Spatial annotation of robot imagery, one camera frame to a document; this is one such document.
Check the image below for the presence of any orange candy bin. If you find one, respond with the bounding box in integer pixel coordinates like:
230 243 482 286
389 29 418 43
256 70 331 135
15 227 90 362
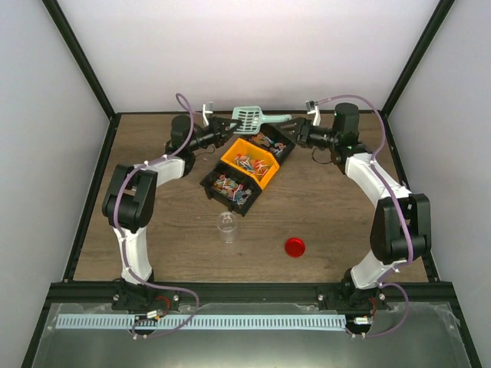
220 138 280 190

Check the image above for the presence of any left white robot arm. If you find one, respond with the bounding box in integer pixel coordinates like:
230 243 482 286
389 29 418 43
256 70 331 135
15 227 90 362
102 115 242 310

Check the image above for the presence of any black aluminium frame rail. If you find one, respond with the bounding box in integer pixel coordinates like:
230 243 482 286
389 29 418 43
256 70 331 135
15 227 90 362
47 281 456 305

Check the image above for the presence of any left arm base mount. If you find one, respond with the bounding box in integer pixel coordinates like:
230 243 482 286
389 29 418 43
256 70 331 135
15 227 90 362
110 278 181 313

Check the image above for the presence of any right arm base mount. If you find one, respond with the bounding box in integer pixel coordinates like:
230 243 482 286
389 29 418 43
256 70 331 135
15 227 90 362
316 268 380 311

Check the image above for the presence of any light blue slotted scoop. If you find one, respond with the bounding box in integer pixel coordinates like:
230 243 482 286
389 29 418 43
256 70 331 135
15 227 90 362
232 106 292 135

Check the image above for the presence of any red jar lid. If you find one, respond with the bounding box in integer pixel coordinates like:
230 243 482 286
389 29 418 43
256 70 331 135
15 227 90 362
284 238 305 258

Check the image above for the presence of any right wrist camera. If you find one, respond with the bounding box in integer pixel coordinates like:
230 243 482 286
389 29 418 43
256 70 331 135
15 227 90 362
305 100 321 127

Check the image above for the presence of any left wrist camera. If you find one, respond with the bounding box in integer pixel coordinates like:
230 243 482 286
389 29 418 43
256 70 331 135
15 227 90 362
201 101 213 127

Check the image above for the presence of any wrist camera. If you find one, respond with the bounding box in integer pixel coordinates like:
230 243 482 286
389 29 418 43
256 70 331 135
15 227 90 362
305 100 321 127
201 101 213 127

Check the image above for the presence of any clear plastic jar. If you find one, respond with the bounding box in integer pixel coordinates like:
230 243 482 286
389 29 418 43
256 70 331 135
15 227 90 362
216 212 238 244

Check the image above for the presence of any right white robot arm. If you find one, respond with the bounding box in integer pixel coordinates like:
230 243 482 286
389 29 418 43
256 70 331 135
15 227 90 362
277 102 431 309

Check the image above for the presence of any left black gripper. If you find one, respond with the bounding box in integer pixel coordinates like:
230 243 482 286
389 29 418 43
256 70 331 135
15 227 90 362
187 116 241 152

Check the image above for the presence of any light blue slotted cable duct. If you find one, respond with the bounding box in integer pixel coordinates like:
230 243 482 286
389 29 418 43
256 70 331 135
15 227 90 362
55 314 346 331

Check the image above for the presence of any black candy bin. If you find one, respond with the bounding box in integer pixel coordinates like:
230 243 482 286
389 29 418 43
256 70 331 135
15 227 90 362
199 161 262 216
242 124 295 165

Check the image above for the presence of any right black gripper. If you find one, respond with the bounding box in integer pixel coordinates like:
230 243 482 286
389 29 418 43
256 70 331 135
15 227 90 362
276 117 339 150

